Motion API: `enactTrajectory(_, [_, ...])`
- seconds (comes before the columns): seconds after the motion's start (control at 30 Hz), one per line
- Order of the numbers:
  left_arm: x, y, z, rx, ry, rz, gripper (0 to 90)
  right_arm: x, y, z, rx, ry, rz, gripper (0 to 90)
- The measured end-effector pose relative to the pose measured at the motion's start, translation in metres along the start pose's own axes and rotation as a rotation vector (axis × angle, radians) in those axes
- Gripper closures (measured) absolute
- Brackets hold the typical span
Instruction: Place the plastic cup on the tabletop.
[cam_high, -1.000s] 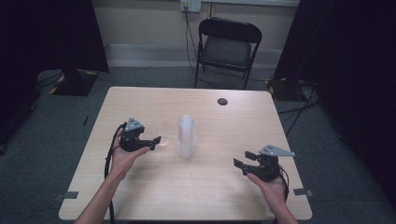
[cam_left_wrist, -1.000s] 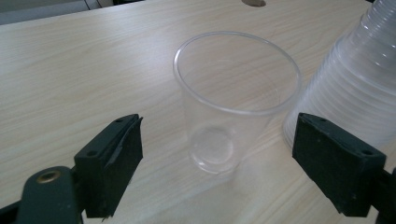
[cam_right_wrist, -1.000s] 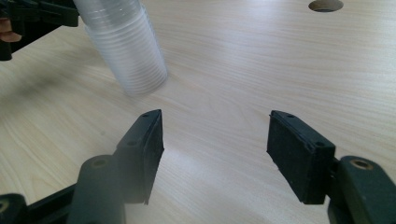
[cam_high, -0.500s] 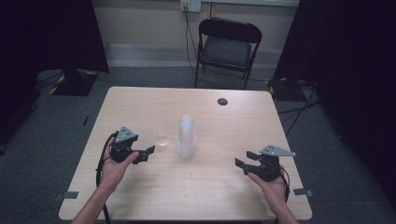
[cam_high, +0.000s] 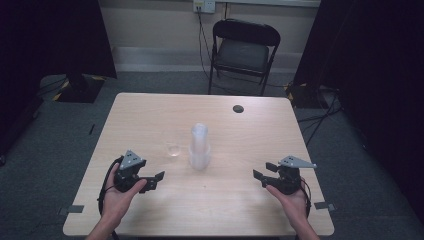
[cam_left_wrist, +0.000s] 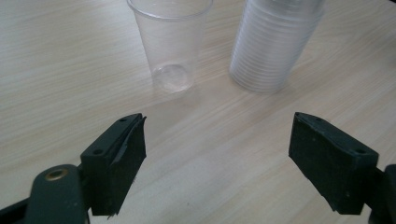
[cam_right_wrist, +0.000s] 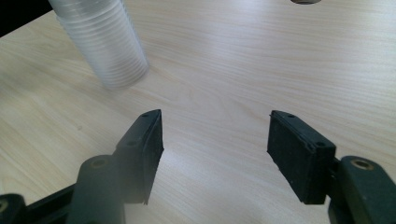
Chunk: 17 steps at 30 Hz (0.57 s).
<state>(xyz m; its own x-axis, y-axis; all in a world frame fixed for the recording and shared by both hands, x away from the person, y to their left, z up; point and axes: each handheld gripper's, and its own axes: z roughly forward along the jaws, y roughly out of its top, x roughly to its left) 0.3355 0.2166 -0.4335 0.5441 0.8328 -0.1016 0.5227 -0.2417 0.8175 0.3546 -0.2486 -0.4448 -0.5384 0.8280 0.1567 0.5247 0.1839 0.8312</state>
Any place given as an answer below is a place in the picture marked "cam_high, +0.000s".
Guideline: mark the black round table grommet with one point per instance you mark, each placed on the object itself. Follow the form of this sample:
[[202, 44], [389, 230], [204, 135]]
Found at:
[[238, 108]]

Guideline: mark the black folding chair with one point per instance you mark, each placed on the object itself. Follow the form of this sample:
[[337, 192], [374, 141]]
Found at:
[[245, 55]]

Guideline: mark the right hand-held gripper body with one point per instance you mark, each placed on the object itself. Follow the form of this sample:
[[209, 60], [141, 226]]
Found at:
[[288, 180]]

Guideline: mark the small black floor marker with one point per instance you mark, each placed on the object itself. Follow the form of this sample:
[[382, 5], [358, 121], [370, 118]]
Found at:
[[91, 129]]

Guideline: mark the stack of clear plastic cups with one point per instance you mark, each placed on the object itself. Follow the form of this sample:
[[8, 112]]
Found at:
[[200, 150]]

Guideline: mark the black stand base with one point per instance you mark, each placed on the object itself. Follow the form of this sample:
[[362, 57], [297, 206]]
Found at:
[[80, 88], [305, 95]]

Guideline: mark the dark curtain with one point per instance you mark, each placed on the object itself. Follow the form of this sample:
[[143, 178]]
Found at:
[[373, 83], [43, 50]]

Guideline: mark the grey tape strip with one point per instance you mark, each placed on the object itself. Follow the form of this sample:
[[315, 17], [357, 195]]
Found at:
[[325, 206], [71, 209]]

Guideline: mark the person's left hand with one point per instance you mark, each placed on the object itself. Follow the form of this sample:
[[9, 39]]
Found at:
[[115, 203]]

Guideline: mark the person's right hand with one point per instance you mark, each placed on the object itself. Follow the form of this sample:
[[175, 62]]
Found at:
[[290, 205]]

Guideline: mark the white wall socket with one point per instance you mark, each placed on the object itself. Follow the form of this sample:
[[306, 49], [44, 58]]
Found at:
[[204, 5]]

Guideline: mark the single clear plastic cup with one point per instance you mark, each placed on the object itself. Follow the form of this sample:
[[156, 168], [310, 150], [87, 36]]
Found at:
[[173, 150]]

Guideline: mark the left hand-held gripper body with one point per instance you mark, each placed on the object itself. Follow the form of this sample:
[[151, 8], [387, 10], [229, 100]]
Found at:
[[128, 176]]

